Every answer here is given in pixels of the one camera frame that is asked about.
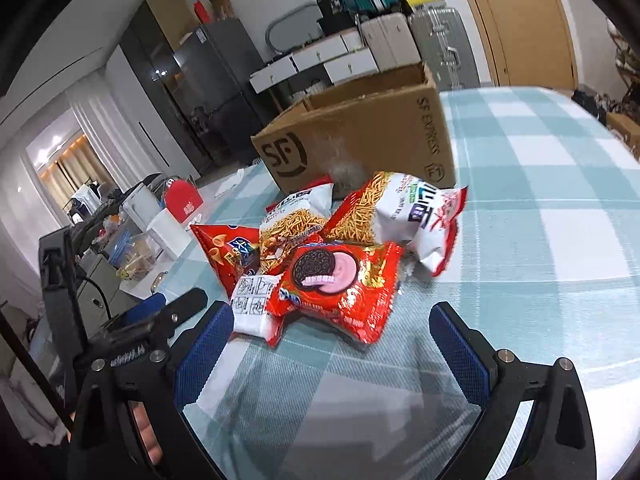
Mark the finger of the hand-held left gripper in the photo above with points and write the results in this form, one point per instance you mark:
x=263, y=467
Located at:
x=175, y=305

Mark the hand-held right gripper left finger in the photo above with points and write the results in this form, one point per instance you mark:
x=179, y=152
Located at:
x=205, y=355

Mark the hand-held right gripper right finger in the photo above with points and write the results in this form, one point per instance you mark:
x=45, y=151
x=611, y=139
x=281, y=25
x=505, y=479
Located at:
x=460, y=355

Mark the red chip packet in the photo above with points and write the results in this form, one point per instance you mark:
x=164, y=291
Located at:
x=220, y=255

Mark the red white snack packet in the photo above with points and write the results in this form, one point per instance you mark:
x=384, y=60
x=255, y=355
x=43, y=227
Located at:
x=252, y=302

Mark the red cookie packet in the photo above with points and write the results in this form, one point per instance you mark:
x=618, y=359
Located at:
x=340, y=290

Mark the small noodle snack packet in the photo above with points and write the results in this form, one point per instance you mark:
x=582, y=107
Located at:
x=290, y=225

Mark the large white noodle snack packet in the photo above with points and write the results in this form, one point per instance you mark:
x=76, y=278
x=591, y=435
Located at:
x=400, y=210

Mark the brown cardboard box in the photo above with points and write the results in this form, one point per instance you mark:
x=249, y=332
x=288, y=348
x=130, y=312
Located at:
x=360, y=135

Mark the person's left hand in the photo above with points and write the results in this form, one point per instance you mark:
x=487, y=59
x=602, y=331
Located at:
x=147, y=435

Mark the blue container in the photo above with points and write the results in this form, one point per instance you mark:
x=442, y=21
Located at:
x=120, y=250

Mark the white kettle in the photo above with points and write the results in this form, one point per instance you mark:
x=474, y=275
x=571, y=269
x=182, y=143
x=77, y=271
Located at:
x=142, y=207

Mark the red box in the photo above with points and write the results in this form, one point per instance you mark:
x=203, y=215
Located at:
x=182, y=202

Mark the white curtain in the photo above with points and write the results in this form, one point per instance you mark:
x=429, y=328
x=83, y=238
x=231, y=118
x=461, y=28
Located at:
x=100, y=125

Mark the grey refrigerator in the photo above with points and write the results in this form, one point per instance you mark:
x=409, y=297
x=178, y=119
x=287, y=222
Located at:
x=215, y=75

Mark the woven laundry basket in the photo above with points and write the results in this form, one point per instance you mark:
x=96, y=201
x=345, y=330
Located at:
x=300, y=94

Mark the dark glass cabinet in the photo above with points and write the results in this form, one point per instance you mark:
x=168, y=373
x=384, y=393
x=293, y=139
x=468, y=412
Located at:
x=150, y=60

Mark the small plain cardboard box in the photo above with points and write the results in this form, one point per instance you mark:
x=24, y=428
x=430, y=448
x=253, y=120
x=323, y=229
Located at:
x=625, y=132

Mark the pile of shoes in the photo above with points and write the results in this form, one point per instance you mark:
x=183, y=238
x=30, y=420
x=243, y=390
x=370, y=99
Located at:
x=595, y=102

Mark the white drawer desk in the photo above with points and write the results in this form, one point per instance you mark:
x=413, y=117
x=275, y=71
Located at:
x=320, y=55

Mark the red paper bag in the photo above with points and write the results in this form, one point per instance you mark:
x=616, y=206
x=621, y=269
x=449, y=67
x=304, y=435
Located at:
x=201, y=11

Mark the flat brown carton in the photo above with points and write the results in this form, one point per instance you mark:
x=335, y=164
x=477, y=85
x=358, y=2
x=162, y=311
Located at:
x=221, y=5

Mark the oval mirror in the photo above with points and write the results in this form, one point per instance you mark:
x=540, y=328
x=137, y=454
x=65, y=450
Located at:
x=292, y=22

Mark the silver suitcase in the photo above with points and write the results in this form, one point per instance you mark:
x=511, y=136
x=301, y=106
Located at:
x=440, y=45

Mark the beige suitcase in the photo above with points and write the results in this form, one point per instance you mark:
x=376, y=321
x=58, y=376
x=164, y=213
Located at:
x=390, y=40

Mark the black bag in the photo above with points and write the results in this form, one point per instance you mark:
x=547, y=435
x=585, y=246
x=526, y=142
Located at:
x=332, y=10

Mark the wooden door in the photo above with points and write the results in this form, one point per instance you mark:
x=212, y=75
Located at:
x=525, y=25

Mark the wooden shoe rack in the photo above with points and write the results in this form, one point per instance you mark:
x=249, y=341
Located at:
x=625, y=55

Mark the yellow black shoe box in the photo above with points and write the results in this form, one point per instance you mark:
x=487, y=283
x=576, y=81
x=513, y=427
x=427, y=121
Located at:
x=425, y=1

